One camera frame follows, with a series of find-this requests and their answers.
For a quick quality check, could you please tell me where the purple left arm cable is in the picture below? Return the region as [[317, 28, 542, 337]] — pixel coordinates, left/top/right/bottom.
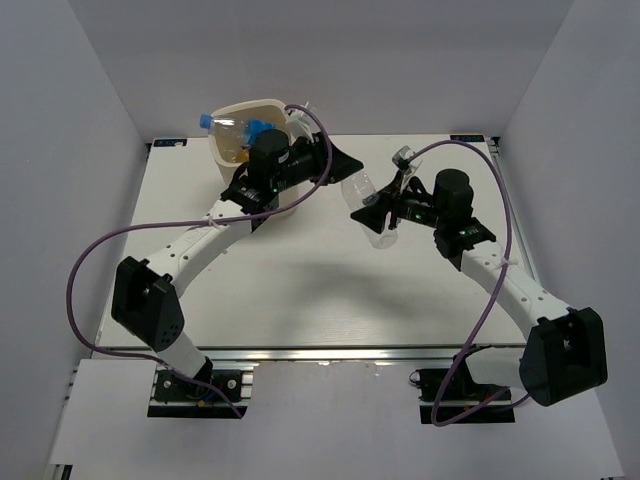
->
[[65, 103, 334, 419]]

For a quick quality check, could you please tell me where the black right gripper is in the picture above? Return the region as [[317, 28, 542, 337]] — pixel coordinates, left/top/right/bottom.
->
[[349, 171, 445, 235]]

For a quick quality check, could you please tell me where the orange juice bottle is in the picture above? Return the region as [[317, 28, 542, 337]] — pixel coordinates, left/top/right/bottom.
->
[[233, 149, 249, 163]]

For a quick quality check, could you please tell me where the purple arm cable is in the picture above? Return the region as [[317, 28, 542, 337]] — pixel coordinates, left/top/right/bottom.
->
[[65, 103, 334, 419], [394, 140, 532, 427]]

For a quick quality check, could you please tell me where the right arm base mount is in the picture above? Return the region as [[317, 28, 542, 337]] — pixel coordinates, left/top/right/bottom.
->
[[408, 348, 516, 425]]

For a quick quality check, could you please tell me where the clear white-cap bottle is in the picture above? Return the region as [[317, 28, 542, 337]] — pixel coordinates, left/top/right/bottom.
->
[[340, 170, 398, 250]]

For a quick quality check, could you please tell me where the blue sticker corner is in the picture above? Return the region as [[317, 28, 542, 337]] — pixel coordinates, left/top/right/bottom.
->
[[449, 134, 485, 143], [152, 138, 187, 148]]

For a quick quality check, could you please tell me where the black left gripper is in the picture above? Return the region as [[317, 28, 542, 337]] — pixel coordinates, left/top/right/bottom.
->
[[271, 131, 361, 194]]

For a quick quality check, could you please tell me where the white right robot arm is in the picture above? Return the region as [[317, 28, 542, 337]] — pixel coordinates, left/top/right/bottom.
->
[[351, 169, 608, 406]]

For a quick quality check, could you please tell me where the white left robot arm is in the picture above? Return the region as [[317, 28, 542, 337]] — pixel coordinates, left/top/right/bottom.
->
[[111, 129, 364, 399]]

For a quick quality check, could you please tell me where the cream plastic bin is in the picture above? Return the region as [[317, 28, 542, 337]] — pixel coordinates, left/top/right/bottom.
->
[[203, 99, 291, 185]]

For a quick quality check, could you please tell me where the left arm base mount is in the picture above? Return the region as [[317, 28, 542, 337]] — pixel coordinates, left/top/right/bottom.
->
[[147, 361, 256, 420]]

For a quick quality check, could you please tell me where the blue sticker right corner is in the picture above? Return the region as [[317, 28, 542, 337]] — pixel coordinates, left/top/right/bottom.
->
[[449, 134, 485, 143]]

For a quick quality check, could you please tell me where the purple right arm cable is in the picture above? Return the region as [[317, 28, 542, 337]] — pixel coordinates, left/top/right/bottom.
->
[[394, 140, 532, 427]]

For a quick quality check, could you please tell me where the blue label water bottle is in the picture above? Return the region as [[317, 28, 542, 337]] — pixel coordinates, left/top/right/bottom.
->
[[199, 114, 276, 155]]

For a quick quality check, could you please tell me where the aluminium table frame rail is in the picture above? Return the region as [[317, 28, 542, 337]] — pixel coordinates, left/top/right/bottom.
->
[[94, 344, 531, 369]]

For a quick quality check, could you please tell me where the blue sticker left corner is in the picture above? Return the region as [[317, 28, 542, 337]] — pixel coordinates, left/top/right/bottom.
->
[[152, 138, 187, 148]]

